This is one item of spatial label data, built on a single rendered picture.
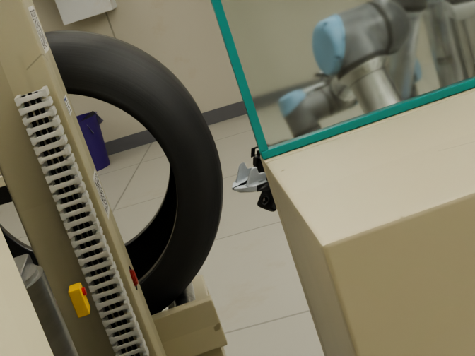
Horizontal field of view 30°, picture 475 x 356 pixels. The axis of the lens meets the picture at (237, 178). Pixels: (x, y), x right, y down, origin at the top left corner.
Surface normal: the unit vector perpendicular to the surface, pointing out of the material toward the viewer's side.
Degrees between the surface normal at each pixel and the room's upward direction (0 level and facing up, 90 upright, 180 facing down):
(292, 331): 0
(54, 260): 90
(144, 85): 63
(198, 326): 90
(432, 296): 90
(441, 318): 90
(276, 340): 0
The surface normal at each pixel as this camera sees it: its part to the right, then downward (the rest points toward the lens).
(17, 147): 0.12, 0.24
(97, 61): 0.26, -0.55
